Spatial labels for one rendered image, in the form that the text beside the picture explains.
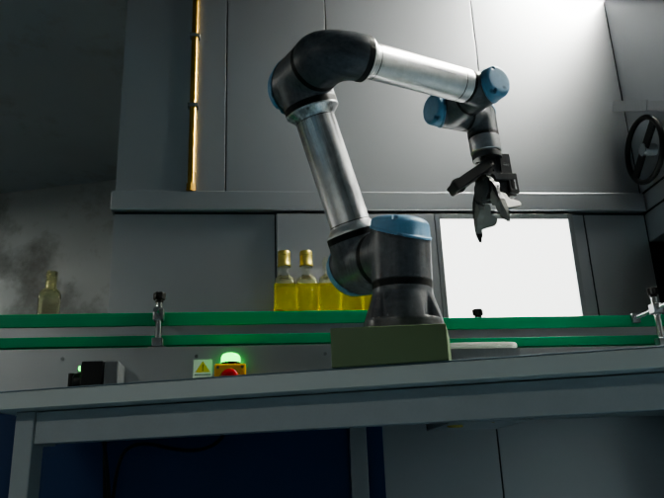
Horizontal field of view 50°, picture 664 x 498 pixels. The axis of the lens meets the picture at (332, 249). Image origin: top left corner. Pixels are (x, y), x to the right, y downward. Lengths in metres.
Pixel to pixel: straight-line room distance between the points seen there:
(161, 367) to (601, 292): 1.31
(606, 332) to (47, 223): 4.47
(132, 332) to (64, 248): 3.86
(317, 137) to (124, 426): 0.68
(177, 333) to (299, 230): 0.54
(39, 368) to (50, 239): 3.95
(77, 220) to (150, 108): 3.38
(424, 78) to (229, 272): 0.85
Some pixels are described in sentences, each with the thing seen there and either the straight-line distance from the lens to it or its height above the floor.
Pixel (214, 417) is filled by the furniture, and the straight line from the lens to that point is 1.37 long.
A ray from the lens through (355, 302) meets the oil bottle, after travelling 1.89.
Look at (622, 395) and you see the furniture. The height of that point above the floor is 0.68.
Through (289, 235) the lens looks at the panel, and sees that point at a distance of 2.08.
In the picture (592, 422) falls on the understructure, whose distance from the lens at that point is 2.21.
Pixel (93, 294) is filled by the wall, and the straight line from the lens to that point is 5.37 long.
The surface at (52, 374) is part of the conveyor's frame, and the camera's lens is 1.77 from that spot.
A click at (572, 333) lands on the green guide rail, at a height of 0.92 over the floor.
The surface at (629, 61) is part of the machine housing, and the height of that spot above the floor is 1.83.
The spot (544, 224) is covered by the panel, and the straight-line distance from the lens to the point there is 2.27.
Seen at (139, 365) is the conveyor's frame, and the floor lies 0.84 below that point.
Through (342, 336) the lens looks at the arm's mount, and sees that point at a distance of 1.27.
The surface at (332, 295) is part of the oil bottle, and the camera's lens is 1.88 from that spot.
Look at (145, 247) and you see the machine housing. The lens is 2.12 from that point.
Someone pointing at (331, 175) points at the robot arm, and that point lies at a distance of 1.49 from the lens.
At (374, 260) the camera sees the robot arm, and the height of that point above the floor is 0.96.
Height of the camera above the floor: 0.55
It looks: 19 degrees up
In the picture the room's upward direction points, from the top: 2 degrees counter-clockwise
